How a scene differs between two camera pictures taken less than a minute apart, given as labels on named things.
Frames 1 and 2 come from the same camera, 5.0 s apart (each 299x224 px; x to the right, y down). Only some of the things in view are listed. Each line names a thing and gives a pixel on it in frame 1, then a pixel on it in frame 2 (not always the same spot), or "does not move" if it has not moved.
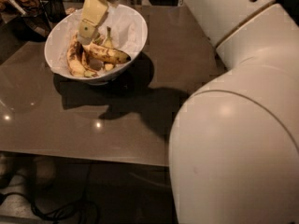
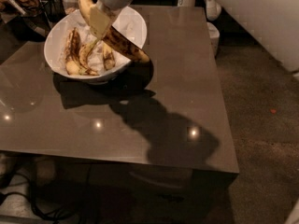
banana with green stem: [108, 42] to [108, 58]
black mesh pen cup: [54, 7] does not move
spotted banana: [106, 54] to [113, 38]
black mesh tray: [32, 28] does not move
